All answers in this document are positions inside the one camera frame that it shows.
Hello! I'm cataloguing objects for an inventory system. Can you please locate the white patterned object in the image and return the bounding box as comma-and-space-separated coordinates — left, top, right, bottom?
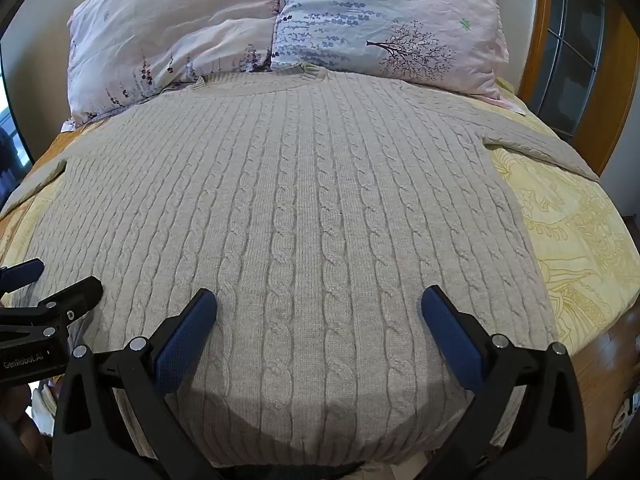
606, 391, 640, 465

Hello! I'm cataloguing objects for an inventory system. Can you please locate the yellow patterned bedsheet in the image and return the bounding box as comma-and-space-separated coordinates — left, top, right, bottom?
0, 77, 640, 480

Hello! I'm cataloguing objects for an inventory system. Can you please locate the white cloth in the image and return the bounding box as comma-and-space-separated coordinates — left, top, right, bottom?
29, 382, 57, 433

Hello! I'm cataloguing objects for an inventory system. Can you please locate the wooden bed headboard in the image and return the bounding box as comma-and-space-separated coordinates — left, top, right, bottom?
517, 0, 640, 176

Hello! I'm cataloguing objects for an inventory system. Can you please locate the pink floral pillow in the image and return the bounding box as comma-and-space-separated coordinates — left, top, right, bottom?
66, 0, 282, 128

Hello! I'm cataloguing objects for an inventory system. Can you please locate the dark glass panel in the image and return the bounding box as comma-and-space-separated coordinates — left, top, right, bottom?
532, 0, 608, 140

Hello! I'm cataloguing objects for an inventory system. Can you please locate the beige cable knit sweater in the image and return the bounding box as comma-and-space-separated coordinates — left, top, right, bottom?
0, 62, 601, 471

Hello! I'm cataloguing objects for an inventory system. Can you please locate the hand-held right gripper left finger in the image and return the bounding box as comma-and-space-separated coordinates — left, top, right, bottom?
50, 287, 232, 480

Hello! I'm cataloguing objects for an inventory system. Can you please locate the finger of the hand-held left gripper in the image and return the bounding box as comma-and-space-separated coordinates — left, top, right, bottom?
0, 258, 45, 294
0, 276, 104, 347

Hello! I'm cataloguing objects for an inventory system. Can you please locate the blue tree print pillow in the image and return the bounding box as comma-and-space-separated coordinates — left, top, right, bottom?
270, 0, 512, 102

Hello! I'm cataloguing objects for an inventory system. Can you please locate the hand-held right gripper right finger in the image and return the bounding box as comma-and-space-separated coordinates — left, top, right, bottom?
420, 285, 588, 480

